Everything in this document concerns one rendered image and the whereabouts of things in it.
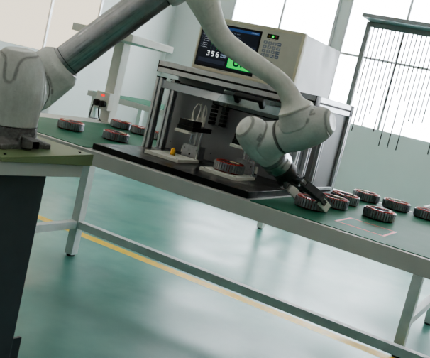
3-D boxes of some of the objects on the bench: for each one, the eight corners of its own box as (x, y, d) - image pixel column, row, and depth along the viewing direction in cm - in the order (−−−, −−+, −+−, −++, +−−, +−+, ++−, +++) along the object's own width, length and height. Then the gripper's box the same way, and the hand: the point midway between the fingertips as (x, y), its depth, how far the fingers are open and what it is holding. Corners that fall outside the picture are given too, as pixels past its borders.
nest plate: (177, 163, 239) (178, 159, 239) (144, 152, 246) (145, 149, 246) (198, 163, 252) (199, 160, 252) (166, 153, 259) (167, 150, 259)
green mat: (84, 147, 239) (84, 146, 239) (-32, 109, 267) (-32, 109, 267) (211, 153, 321) (211, 153, 321) (113, 124, 349) (113, 124, 349)
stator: (232, 175, 230) (234, 165, 230) (206, 167, 236) (208, 157, 236) (248, 176, 240) (251, 166, 239) (223, 167, 246) (225, 158, 245)
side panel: (307, 195, 251) (329, 111, 247) (300, 193, 253) (321, 110, 248) (332, 193, 276) (352, 117, 271) (325, 192, 277) (345, 116, 273)
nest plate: (235, 180, 228) (236, 177, 228) (199, 169, 235) (199, 165, 235) (254, 180, 241) (255, 177, 241) (218, 170, 248) (220, 166, 248)
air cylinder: (196, 160, 258) (199, 147, 257) (179, 155, 262) (183, 142, 261) (202, 161, 263) (206, 147, 262) (186, 156, 266) (189, 143, 265)
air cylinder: (250, 177, 247) (254, 163, 246) (233, 172, 250) (236, 158, 250) (256, 177, 251) (260, 163, 251) (239, 172, 255) (243, 158, 254)
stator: (310, 212, 213) (313, 200, 212) (287, 202, 221) (289, 191, 221) (333, 214, 220) (336, 203, 219) (310, 204, 228) (312, 194, 228)
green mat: (448, 265, 179) (448, 263, 179) (250, 200, 207) (250, 199, 207) (489, 235, 262) (489, 235, 262) (344, 192, 290) (344, 192, 290)
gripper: (248, 166, 217) (282, 202, 230) (301, 185, 198) (334, 224, 210) (262, 148, 218) (294, 185, 231) (315, 165, 199) (347, 204, 212)
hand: (311, 201), depth 220 cm, fingers open, 13 cm apart
